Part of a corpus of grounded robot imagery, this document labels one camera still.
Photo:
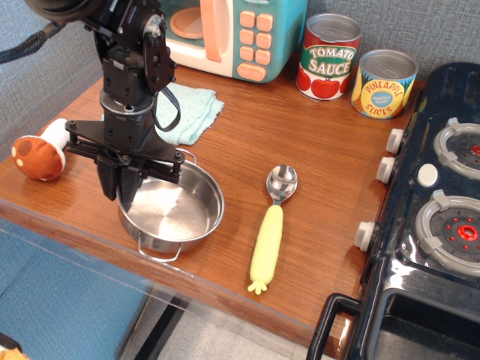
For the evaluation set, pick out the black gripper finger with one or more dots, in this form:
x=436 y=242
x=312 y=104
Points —
x=131 y=180
x=108 y=173

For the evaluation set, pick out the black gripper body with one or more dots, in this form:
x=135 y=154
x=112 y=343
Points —
x=124 y=136

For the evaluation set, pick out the stainless steel pot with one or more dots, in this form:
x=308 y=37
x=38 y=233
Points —
x=166 y=219

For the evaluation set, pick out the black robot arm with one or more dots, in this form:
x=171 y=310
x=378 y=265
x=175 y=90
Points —
x=137 y=68

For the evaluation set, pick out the brown plush mushroom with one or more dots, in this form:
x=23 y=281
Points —
x=42 y=157

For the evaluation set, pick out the light green cloth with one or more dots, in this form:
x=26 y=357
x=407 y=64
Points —
x=199 y=107

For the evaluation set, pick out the teal toy microwave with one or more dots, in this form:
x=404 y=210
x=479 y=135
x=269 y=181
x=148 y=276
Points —
x=245 y=40

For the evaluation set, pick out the tomato sauce can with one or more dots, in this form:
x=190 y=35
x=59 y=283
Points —
x=330 y=46

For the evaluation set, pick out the pineapple slices can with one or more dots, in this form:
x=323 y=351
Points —
x=383 y=84

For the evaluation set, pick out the black toy stove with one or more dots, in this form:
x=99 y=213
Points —
x=420 y=282

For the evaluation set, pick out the yellow handled metal spoon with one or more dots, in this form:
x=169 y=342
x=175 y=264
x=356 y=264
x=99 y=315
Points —
x=281 y=184

